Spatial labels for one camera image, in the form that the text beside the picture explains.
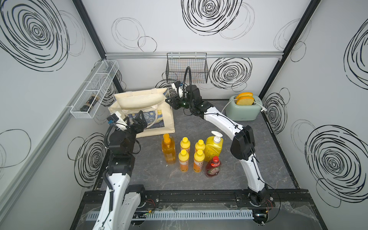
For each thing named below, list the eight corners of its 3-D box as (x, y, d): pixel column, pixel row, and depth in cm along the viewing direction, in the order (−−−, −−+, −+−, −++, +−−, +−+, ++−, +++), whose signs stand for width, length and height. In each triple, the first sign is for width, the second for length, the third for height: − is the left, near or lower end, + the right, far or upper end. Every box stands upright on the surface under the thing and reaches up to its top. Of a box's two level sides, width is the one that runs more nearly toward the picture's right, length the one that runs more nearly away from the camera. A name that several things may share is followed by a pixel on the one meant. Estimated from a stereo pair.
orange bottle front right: (193, 173, 84) (194, 159, 68) (192, 165, 88) (194, 149, 71) (201, 173, 84) (205, 159, 68) (200, 165, 88) (204, 149, 71)
